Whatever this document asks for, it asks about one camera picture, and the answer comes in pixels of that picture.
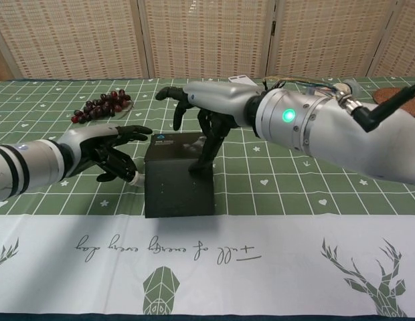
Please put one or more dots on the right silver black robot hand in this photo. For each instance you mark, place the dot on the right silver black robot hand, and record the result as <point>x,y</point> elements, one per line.
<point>221,98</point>

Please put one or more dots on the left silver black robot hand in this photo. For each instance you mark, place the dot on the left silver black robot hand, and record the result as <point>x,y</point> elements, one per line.
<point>83,143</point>

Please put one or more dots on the black paper box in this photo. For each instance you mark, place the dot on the black paper box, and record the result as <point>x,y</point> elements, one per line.
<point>177,190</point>

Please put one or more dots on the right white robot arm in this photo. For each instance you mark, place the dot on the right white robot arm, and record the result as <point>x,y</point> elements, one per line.
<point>328,133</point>

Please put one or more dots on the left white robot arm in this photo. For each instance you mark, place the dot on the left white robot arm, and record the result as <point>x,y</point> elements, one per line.
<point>33,164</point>

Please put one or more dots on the white folding stand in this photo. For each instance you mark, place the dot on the white folding stand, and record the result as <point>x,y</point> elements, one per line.
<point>241,80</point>

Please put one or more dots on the dark red grape bunch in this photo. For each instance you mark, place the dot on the dark red grape bunch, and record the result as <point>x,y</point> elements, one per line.
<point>100,107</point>

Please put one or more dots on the bamboo folding screen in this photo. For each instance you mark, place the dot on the bamboo folding screen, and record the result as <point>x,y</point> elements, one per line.
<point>207,40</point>

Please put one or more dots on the green grid tablecloth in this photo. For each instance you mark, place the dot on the green grid tablecloth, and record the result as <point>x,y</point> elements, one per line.
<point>60,267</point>

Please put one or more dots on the mayonnaise squeeze bottle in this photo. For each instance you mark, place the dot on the mayonnaise squeeze bottle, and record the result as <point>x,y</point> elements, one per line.
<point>355,85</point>

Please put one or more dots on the round woven brown coaster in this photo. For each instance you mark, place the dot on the round woven brown coaster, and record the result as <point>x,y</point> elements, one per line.
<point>385,94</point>

